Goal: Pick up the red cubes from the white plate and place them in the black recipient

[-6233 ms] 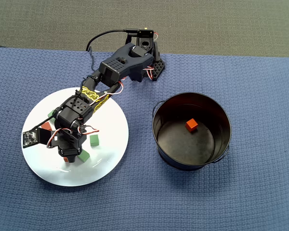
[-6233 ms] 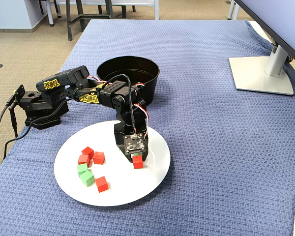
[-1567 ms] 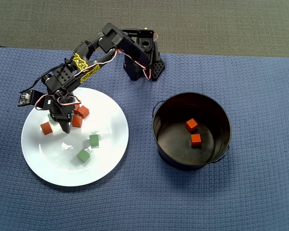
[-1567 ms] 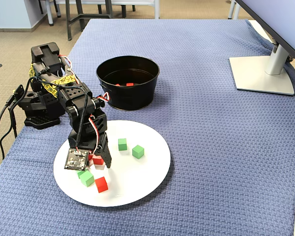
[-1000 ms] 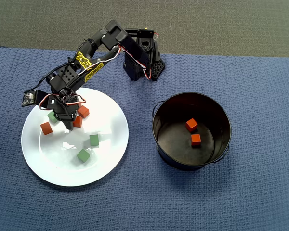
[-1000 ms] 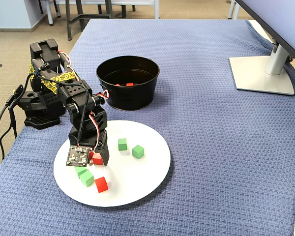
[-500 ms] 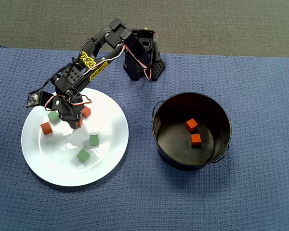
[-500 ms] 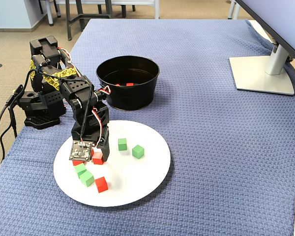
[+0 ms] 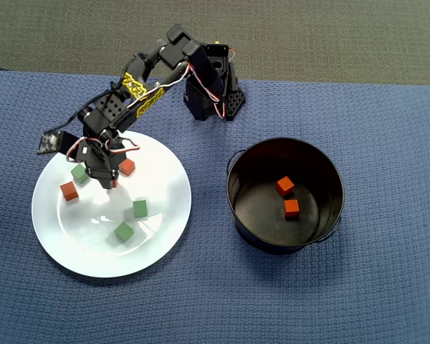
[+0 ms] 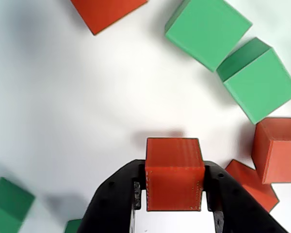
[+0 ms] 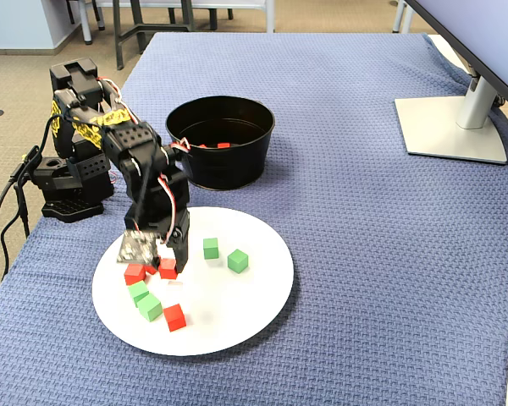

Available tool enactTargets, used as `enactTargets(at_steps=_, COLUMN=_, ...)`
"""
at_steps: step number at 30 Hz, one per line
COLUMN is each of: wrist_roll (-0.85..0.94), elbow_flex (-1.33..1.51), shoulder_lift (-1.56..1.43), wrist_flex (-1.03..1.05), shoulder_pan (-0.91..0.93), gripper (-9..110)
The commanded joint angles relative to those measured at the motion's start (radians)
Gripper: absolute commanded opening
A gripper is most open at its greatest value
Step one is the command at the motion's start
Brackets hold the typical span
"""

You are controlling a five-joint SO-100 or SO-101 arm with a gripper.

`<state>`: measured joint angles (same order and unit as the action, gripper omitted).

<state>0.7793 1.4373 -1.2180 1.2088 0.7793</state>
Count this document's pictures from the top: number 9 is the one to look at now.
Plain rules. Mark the blue woven table cloth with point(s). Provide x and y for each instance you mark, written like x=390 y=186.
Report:
x=344 y=286

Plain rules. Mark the black metal bucket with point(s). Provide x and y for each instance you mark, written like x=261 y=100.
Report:
x=265 y=233

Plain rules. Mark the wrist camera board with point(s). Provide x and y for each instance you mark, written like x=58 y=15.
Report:
x=50 y=142

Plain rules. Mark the green cube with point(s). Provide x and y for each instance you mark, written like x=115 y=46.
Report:
x=124 y=232
x=140 y=209
x=78 y=173

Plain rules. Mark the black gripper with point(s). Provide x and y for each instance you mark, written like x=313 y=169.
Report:
x=104 y=173

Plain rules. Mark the white round plate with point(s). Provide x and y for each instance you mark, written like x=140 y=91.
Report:
x=93 y=258

